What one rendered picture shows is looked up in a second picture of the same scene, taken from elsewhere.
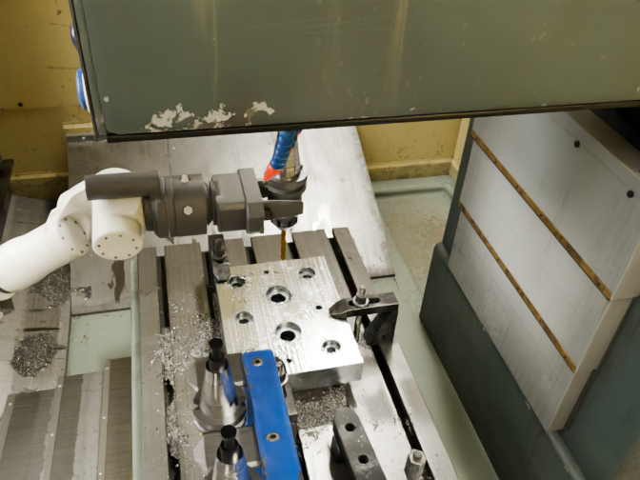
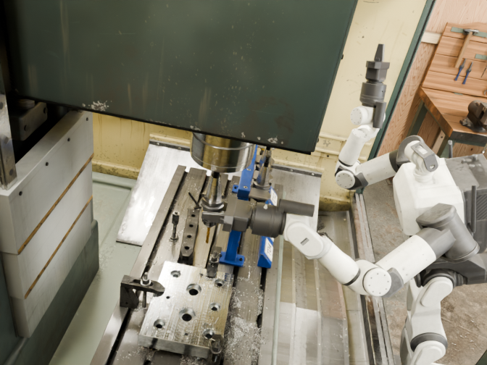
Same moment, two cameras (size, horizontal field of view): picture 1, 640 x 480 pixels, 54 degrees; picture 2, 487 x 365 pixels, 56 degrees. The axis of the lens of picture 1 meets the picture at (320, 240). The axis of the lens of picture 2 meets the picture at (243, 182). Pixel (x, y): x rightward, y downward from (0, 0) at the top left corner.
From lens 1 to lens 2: 1.75 m
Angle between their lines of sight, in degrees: 106
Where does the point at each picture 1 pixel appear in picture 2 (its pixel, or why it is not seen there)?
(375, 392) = (154, 277)
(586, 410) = not seen: hidden behind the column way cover
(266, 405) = (247, 176)
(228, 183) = (241, 211)
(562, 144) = (63, 151)
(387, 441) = (165, 257)
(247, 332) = (217, 296)
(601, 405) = not seen: hidden behind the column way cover
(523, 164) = (52, 193)
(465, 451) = (85, 319)
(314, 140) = not seen: outside the picture
